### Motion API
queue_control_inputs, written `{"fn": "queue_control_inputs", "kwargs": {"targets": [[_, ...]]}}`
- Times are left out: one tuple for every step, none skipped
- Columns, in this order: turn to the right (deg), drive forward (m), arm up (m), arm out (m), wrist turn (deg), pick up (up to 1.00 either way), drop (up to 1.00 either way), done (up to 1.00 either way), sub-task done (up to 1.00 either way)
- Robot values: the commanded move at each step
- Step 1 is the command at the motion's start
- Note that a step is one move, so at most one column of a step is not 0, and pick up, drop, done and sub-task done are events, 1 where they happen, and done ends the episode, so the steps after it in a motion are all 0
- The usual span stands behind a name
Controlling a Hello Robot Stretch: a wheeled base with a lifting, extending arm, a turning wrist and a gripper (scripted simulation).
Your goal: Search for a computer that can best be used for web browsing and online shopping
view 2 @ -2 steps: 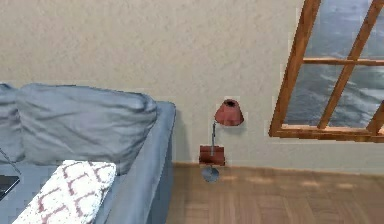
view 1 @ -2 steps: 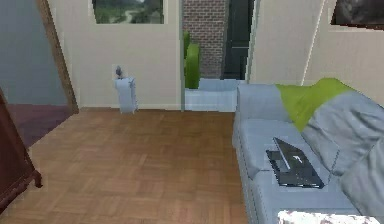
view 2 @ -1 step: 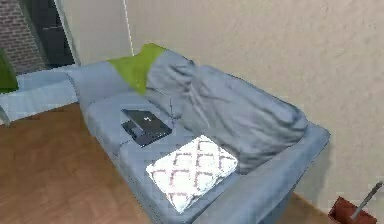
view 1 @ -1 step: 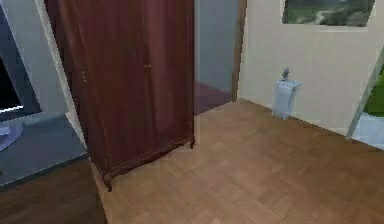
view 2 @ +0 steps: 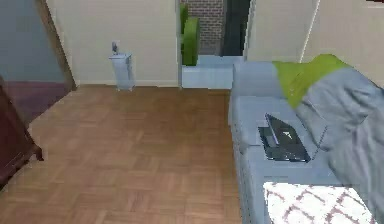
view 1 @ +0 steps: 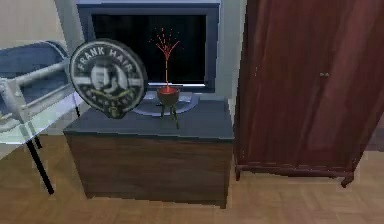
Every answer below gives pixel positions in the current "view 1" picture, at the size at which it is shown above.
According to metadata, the red brown wooden wardrobe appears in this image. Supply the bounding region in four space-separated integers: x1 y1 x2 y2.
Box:
233 0 384 189

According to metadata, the glass table with black legs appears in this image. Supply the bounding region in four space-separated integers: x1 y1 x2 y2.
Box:
0 90 85 196

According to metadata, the red plant in red pot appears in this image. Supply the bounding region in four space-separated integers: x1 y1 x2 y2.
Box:
148 27 185 130

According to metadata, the grey framed television set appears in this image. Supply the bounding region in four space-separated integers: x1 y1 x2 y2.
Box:
75 1 222 118

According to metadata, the round black printed sign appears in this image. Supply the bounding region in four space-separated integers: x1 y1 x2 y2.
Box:
68 37 149 120

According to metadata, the dark wooden tv cabinet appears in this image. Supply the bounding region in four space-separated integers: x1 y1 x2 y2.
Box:
63 97 236 210

